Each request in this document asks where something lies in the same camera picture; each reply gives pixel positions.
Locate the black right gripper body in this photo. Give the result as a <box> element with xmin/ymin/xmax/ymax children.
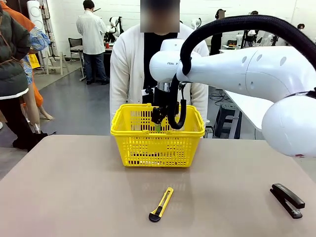
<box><xmin>152</xmin><ymin>86</ymin><xmax>171</xmax><ymax>110</ymax></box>

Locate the person's left forearm white sleeve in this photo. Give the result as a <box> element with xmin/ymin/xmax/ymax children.
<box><xmin>191</xmin><ymin>82</ymin><xmax>209</xmax><ymax>122</ymax></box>

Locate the person's right forearm white sleeve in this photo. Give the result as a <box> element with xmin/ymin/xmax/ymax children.
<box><xmin>109</xmin><ymin>81</ymin><xmax>129</xmax><ymax>124</ymax></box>

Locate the yellow plastic shopping basket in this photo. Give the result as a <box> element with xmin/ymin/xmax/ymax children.
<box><xmin>110</xmin><ymin>103</ymin><xmax>206</xmax><ymax>168</ymax></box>

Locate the person in white cardigan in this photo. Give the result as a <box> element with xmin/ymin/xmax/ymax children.
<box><xmin>109</xmin><ymin>0</ymin><xmax>210</xmax><ymax>124</ymax></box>

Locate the person in black clothes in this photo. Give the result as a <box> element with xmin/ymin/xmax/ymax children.
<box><xmin>209</xmin><ymin>8</ymin><xmax>227</xmax><ymax>56</ymax></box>

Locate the black plastic stool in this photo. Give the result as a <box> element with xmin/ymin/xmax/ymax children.
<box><xmin>214</xmin><ymin>102</ymin><xmax>241</xmax><ymax>139</ymax></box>

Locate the large white table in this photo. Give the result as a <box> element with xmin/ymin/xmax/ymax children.
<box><xmin>224</xmin><ymin>90</ymin><xmax>297</xmax><ymax>158</ymax></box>

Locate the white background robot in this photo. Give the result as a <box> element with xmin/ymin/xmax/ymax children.
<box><xmin>106</xmin><ymin>16</ymin><xmax>124</xmax><ymax>43</ymax></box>

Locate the yellow black utility knife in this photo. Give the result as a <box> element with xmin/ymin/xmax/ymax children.
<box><xmin>148</xmin><ymin>187</ymin><xmax>174</xmax><ymax>223</ymax></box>

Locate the man in white shirt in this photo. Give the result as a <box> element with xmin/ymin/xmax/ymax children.
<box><xmin>76</xmin><ymin>0</ymin><xmax>110</xmax><ymax>85</ymax></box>

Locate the black office chair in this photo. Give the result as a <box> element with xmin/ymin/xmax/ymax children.
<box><xmin>68</xmin><ymin>38</ymin><xmax>83</xmax><ymax>61</ymax></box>

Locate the white wooden stand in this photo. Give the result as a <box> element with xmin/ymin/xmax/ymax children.
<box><xmin>41</xmin><ymin>50</ymin><xmax>70</xmax><ymax>75</ymax></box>

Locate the orange garment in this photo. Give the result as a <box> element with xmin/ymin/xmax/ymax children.
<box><xmin>2</xmin><ymin>3</ymin><xmax>44</xmax><ymax>107</ymax></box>

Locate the yellow hanging bag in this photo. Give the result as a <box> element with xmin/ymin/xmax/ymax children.
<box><xmin>29</xmin><ymin>53</ymin><xmax>40</xmax><ymax>70</ymax></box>

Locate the blue patterned garment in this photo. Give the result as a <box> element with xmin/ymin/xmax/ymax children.
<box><xmin>23</xmin><ymin>26</ymin><xmax>51</xmax><ymax>86</ymax></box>

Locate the white tall cylinder appliance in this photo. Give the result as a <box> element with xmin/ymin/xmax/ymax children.
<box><xmin>26</xmin><ymin>0</ymin><xmax>46</xmax><ymax>33</ymax></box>

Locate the black stapler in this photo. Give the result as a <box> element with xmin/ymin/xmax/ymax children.
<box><xmin>269</xmin><ymin>183</ymin><xmax>306</xmax><ymax>219</ymax></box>

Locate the dark green jacket mannequin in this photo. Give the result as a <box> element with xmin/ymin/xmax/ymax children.
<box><xmin>0</xmin><ymin>4</ymin><xmax>32</xmax><ymax>99</ymax></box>

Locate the black braided cable sleeve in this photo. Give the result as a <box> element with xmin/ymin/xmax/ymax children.
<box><xmin>167</xmin><ymin>14</ymin><xmax>316</xmax><ymax>130</ymax></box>

